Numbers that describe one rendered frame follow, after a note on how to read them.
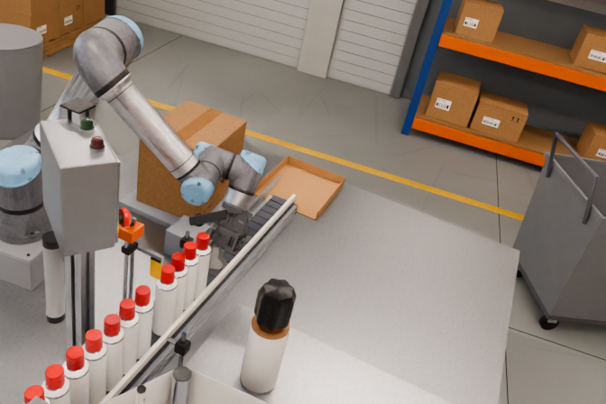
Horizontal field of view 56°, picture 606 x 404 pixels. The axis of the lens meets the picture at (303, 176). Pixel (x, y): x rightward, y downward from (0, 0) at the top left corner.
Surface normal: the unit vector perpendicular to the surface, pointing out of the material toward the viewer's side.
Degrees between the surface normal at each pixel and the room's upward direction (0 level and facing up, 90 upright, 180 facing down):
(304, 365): 0
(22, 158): 8
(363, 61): 90
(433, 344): 0
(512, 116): 90
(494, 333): 0
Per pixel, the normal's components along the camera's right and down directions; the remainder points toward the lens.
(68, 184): 0.51, 0.53
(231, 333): 0.19, -0.84
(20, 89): 0.69, 0.53
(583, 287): 0.04, 0.57
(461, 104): -0.31, 0.44
